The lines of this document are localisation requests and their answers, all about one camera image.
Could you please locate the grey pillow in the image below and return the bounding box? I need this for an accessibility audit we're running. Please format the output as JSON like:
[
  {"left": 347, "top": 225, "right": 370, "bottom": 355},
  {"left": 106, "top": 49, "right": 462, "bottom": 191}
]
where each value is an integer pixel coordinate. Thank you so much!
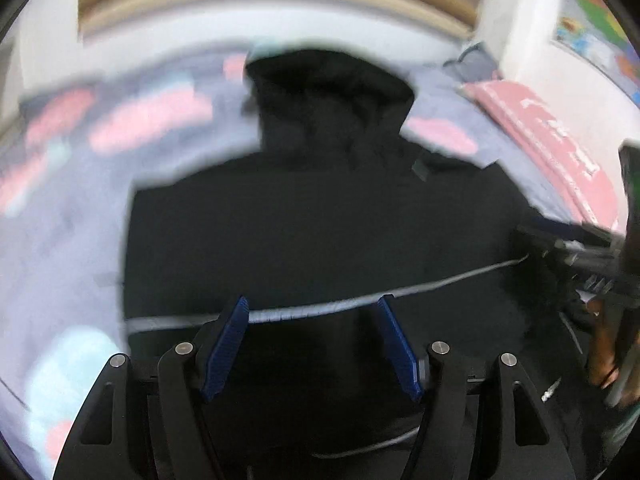
[{"left": 442, "top": 42, "right": 501, "bottom": 83}]

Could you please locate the wall map poster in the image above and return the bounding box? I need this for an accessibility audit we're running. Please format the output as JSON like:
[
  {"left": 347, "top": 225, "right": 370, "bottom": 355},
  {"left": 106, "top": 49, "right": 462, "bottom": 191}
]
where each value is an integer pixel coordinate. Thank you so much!
[{"left": 552, "top": 0, "right": 640, "bottom": 108}]

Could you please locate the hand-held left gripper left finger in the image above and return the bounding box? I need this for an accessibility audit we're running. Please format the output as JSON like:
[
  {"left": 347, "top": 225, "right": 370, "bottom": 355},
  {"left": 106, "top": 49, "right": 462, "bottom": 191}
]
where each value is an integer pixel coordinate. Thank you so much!
[{"left": 52, "top": 296, "right": 249, "bottom": 480}]

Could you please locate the person's right hand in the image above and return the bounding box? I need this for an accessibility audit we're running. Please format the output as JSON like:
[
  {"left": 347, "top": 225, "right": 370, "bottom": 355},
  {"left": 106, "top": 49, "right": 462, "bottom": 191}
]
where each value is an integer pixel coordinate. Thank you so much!
[{"left": 586, "top": 296, "right": 626, "bottom": 390}]

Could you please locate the black hoodie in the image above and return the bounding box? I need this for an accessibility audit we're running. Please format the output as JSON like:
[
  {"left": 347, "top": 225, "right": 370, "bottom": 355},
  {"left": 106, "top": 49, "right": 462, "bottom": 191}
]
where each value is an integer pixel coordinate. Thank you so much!
[{"left": 122, "top": 49, "right": 608, "bottom": 480}]

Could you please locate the grey floral blanket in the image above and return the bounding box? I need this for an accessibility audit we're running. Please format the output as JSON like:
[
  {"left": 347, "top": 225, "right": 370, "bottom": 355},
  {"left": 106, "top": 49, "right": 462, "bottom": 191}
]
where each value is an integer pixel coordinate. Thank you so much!
[{"left": 0, "top": 40, "right": 581, "bottom": 480}]

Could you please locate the pink pillow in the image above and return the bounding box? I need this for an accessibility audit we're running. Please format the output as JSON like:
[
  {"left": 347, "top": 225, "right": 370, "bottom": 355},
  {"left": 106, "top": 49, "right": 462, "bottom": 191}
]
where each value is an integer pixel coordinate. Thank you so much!
[{"left": 462, "top": 80, "right": 628, "bottom": 228}]

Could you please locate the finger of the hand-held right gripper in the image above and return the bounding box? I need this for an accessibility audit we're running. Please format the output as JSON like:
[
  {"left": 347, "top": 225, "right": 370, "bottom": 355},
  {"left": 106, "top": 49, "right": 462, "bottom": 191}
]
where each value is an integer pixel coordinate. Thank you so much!
[
  {"left": 542, "top": 247, "right": 621, "bottom": 293},
  {"left": 516, "top": 215, "right": 623, "bottom": 251}
]

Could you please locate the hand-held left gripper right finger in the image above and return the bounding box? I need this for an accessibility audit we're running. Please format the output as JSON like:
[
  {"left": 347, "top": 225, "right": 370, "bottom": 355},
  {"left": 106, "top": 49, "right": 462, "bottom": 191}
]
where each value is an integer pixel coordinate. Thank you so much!
[{"left": 376, "top": 294, "right": 577, "bottom": 480}]

